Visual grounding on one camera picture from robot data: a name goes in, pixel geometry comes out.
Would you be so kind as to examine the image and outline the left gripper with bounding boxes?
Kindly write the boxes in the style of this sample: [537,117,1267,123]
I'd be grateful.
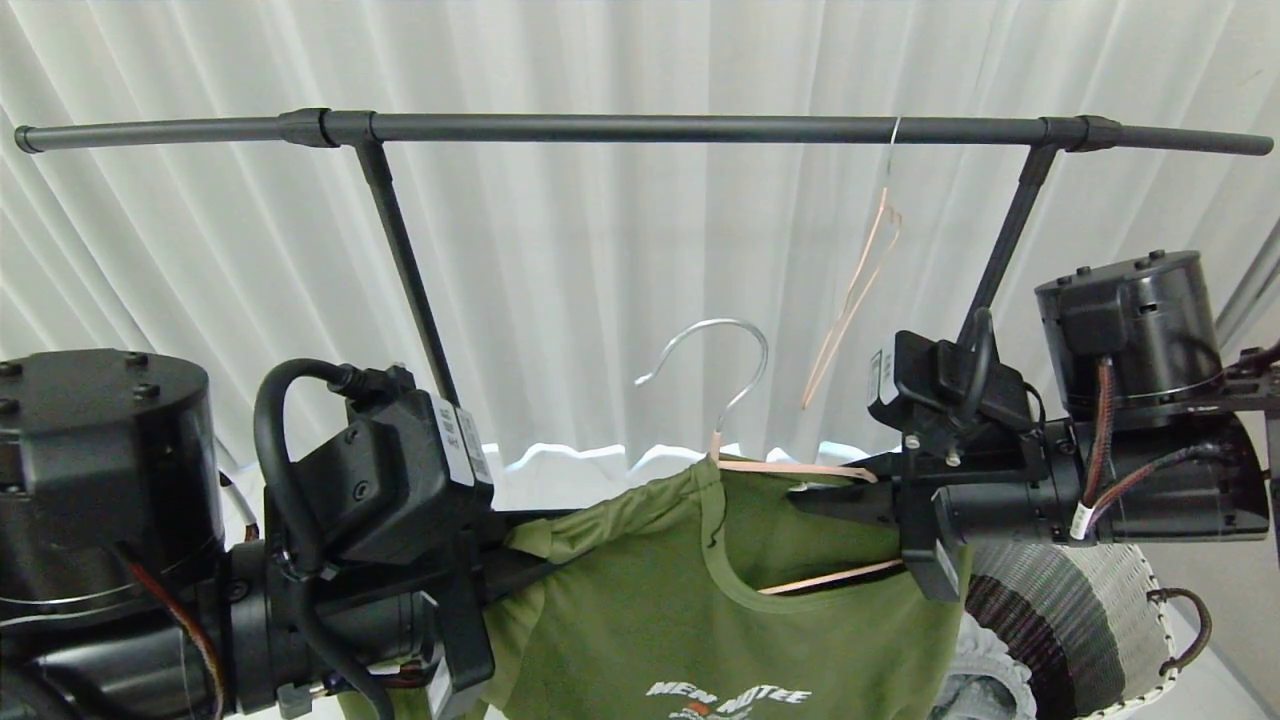
[20,538,499,720]

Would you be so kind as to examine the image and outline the green long-sleeved shirt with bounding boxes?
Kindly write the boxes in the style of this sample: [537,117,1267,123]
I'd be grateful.
[335,455,973,720]

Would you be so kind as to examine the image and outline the white curtain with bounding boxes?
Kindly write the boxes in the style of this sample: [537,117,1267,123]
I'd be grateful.
[0,0,1280,479]

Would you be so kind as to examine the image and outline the white laundry basket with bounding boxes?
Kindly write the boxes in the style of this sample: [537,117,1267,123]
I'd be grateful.
[928,540,1214,720]

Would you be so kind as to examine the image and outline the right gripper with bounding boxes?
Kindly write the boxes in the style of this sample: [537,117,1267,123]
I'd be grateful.
[895,413,1271,604]

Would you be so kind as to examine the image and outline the pink clothes hanger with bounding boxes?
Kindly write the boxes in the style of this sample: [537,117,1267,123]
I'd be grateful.
[633,317,908,598]
[798,116,906,413]

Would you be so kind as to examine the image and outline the black clothes rack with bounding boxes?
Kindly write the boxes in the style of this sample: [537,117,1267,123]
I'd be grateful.
[13,106,1278,413]

